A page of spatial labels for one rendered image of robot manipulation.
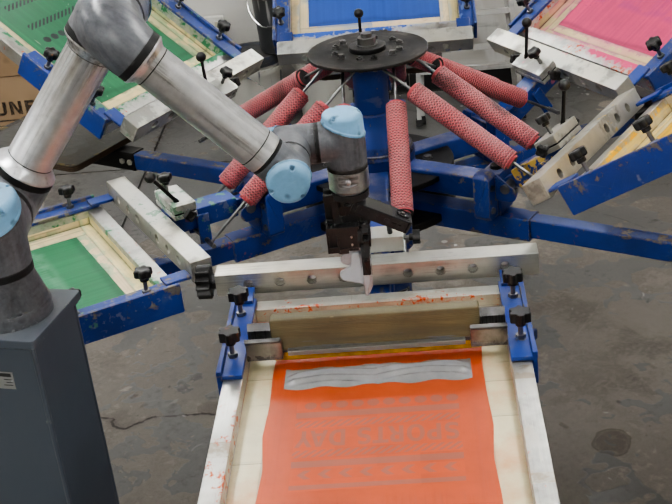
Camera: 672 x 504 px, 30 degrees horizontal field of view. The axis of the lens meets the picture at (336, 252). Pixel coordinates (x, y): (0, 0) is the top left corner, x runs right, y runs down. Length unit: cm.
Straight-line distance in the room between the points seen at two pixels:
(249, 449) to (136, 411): 196
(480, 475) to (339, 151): 62
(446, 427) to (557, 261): 262
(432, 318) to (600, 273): 237
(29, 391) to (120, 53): 64
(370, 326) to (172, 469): 159
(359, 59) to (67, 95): 99
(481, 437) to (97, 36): 94
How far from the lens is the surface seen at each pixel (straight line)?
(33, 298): 227
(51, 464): 239
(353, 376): 241
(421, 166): 314
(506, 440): 223
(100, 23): 208
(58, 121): 227
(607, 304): 455
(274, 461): 223
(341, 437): 226
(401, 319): 242
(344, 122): 223
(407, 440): 224
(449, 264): 264
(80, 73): 223
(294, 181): 211
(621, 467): 376
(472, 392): 235
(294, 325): 244
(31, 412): 233
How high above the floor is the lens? 226
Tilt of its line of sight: 27 degrees down
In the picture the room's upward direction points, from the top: 6 degrees counter-clockwise
